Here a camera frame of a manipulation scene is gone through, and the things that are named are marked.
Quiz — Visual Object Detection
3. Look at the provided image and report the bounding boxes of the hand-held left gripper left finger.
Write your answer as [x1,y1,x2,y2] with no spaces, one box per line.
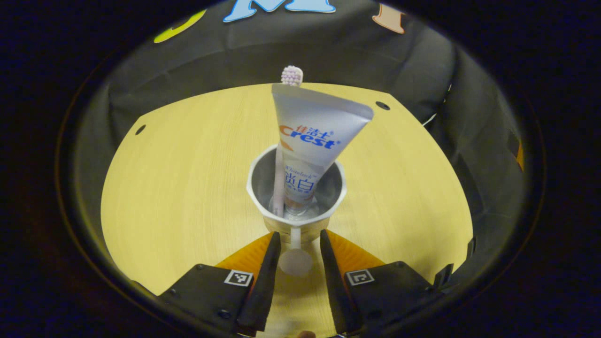
[157,231,282,336]

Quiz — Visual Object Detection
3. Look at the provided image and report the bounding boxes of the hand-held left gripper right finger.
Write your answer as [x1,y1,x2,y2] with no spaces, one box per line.
[319,229,435,335]

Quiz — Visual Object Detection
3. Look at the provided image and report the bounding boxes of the white pink toothbrush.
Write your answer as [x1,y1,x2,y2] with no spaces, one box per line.
[271,65,304,219]

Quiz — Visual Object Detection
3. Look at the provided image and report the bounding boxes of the thin white cable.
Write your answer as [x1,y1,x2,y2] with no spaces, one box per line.
[422,84,452,127]

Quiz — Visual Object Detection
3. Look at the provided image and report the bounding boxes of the white toothpaste tube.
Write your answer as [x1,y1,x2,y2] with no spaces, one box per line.
[271,83,375,216]

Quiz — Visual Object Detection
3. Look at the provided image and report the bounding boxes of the white cup with wooden handle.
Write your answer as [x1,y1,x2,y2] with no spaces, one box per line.
[246,143,348,277]

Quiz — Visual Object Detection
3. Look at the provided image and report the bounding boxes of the wooden desktop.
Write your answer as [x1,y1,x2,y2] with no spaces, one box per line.
[100,83,474,338]

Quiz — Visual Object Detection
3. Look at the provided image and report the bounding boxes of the black backdrop cloth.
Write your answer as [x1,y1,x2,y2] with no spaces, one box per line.
[70,0,531,282]

